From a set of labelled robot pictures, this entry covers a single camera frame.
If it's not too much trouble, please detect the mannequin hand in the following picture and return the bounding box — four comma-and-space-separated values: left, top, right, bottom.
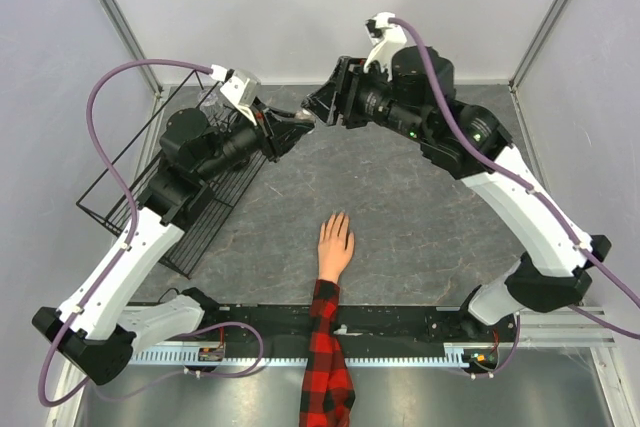
317, 212, 355, 284

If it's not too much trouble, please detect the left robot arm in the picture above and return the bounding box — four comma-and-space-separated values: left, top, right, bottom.
32, 103, 315, 385

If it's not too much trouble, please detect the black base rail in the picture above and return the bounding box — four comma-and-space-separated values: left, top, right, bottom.
131, 304, 516, 368

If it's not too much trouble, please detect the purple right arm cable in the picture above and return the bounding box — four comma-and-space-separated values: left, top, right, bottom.
389, 16, 640, 382

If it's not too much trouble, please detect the clear glass jar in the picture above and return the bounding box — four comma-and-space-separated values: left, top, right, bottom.
198, 91, 224, 119

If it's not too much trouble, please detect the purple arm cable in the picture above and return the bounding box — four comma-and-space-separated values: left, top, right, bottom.
37, 59, 265, 407
389, 16, 640, 382

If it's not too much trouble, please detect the nail polish bottle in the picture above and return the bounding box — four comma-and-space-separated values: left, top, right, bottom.
294, 109, 316, 134

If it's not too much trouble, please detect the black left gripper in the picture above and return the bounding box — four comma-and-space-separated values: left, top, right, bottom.
197, 97, 315, 182

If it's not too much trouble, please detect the aluminium slotted rail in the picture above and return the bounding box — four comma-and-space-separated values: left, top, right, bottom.
129, 344, 498, 373

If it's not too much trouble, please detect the black wire basket rack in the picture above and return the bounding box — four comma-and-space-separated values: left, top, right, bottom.
76, 72, 265, 279

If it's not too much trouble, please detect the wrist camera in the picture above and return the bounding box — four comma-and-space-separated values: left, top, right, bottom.
209, 64, 260, 126
363, 12, 407, 79

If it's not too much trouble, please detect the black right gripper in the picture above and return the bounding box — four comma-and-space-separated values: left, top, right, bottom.
301, 55, 429, 145

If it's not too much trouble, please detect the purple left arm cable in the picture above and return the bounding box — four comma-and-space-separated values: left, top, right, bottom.
37, 59, 265, 407

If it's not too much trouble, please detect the aluminium corner post left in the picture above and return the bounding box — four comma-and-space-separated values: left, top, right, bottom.
67, 0, 166, 96

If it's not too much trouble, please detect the aluminium corner post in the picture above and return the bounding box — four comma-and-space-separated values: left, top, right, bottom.
508, 0, 571, 93
67, 0, 166, 96

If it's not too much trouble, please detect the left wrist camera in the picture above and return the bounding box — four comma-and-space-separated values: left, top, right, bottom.
209, 64, 260, 126

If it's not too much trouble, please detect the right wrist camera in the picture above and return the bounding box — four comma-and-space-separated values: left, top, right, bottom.
363, 12, 407, 79

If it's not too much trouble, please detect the aluminium corner post right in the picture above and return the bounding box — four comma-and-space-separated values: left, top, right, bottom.
508, 0, 571, 93

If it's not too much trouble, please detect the red plaid sleeve forearm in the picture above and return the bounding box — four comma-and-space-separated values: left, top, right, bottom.
299, 280, 356, 427

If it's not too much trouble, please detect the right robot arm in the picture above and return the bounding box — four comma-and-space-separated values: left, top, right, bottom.
302, 46, 611, 341

